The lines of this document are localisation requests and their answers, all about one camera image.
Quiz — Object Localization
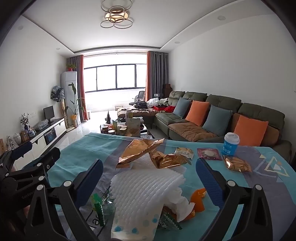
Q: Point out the orange peel piece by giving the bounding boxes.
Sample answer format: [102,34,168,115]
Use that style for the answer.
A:
[184,188,206,221]

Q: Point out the green clear plastic wrapper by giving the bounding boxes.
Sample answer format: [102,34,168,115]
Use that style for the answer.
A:
[90,187,115,227]

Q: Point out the white foam fruit net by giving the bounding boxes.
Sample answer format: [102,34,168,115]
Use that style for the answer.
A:
[110,168,185,219]

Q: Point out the large gold foil wrapper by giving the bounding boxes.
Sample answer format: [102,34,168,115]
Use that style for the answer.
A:
[116,138,165,169]

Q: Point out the white dotted paper cup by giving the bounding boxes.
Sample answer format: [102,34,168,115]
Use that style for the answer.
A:
[111,204,163,240]

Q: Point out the small gold snack packet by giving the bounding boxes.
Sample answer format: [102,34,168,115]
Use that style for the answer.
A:
[223,156,252,172]

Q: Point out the teal grey tablecloth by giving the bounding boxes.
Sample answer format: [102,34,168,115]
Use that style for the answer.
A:
[23,132,296,241]

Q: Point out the white black TV cabinet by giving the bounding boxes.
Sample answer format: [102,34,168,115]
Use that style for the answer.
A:
[14,118,66,170]

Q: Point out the maroon snack packet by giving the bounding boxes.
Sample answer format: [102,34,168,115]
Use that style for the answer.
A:
[197,148,222,161]

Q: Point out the flower vase on cabinet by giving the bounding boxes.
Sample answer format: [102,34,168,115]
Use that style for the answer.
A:
[20,113,29,131]

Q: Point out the blue white paper cup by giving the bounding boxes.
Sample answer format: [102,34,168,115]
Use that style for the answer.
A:
[222,133,240,156]

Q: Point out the white yellow snack packet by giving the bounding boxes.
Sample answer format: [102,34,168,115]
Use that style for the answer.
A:
[175,147,194,160]

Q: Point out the small black monitor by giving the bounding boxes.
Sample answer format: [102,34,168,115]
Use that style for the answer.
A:
[43,106,55,123]

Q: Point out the orange cushion near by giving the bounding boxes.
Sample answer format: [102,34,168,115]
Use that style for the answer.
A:
[234,115,268,147]

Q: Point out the orange cushion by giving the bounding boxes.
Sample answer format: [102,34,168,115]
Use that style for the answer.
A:
[185,100,210,126]
[234,115,268,147]

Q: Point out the blue cushion near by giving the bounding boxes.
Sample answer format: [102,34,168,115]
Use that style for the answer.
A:
[202,105,232,136]

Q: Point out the blue cushion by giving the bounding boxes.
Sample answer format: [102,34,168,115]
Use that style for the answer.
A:
[202,105,232,136]
[173,97,191,118]

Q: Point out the brown seat pad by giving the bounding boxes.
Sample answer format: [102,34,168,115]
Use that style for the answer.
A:
[168,122,218,142]

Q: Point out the tall green potted plant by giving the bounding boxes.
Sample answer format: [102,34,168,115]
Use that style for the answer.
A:
[65,81,85,128]

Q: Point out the covered standing fan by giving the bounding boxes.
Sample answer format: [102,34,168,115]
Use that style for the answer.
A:
[51,85,69,128]

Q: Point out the orange cushion far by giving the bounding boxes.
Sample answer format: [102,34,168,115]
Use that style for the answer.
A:
[185,100,210,126]

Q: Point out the green sectional sofa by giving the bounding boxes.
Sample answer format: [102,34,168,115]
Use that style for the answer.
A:
[154,91,292,161]

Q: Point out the blue cushion far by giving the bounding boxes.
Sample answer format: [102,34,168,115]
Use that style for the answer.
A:
[173,97,191,118]

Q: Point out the white standing air conditioner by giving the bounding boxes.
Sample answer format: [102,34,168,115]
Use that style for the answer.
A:
[61,71,79,126]

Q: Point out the brown ottoman bench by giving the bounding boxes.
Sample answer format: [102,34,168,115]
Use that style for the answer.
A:
[117,108,159,125]

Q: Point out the cluttered coffee table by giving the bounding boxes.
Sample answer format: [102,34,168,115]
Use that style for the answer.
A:
[100,109,154,139]

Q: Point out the left orange grey curtain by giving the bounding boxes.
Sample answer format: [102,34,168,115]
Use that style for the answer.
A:
[67,55,88,122]

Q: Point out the orange grey curtain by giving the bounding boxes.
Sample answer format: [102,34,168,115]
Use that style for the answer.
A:
[145,51,169,99]
[67,55,88,122]

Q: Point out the right orange grey curtain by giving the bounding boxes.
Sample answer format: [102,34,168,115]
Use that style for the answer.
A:
[145,51,169,99]

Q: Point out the black framed window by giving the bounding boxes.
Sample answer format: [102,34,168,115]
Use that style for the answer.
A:
[83,64,147,92]

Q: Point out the ring ceiling lamp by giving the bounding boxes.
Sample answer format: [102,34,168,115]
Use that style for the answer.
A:
[100,0,133,29]

